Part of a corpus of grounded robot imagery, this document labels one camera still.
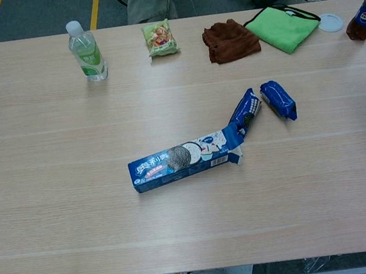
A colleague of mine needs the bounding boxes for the green cloth black trim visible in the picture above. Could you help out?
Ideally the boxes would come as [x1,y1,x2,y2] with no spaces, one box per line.
[240,0,326,61]

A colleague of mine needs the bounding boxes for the brown cloth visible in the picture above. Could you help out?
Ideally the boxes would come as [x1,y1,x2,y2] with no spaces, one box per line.
[200,15,264,67]

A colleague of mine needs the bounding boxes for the person leg khaki trousers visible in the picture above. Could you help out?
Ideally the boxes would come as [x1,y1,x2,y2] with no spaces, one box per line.
[113,0,185,27]

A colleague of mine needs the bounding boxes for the white round table cap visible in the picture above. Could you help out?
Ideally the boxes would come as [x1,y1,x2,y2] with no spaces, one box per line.
[316,11,346,35]

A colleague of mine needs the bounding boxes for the clear plastic bag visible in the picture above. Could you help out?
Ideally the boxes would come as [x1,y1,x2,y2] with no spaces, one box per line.
[301,253,345,274]

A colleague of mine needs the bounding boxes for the blue cookie packet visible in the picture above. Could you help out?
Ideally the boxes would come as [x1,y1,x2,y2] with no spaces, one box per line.
[258,76,300,125]
[223,86,267,138]

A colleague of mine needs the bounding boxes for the Pepsi cola bottle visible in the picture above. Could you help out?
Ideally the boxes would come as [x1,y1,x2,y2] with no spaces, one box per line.
[341,0,366,44]

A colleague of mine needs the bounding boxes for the clear water bottle green label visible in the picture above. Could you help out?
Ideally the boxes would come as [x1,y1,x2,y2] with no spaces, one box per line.
[64,17,110,85]

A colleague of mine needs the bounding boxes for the blue cookie box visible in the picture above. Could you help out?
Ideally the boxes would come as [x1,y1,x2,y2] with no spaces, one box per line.
[124,121,253,195]

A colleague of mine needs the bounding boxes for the green snack bag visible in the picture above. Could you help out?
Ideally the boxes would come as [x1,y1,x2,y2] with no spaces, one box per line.
[140,17,182,60]

